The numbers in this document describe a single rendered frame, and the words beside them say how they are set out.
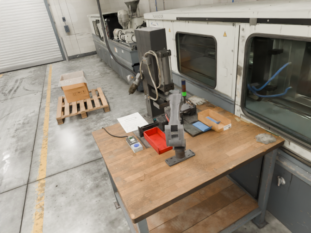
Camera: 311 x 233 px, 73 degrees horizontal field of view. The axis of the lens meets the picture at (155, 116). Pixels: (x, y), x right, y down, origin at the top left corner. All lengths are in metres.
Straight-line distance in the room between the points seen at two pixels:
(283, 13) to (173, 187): 1.18
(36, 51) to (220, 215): 9.80
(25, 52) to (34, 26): 1.16
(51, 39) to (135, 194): 9.70
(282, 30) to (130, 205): 1.31
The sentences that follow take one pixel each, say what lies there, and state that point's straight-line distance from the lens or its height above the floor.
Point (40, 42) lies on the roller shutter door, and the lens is 10.59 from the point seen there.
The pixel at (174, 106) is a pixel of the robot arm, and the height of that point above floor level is 1.32.
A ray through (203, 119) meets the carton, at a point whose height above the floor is 0.94.
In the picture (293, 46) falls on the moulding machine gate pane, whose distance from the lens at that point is 1.51.
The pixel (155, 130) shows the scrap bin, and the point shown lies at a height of 0.93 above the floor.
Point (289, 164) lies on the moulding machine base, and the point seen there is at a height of 0.70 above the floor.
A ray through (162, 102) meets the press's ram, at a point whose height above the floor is 1.14.
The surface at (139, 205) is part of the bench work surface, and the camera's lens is 1.20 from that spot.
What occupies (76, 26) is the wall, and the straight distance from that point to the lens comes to 10.61.
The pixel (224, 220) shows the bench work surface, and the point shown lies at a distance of 1.96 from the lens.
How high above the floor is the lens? 1.82
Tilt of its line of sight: 28 degrees down
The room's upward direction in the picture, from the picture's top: 8 degrees counter-clockwise
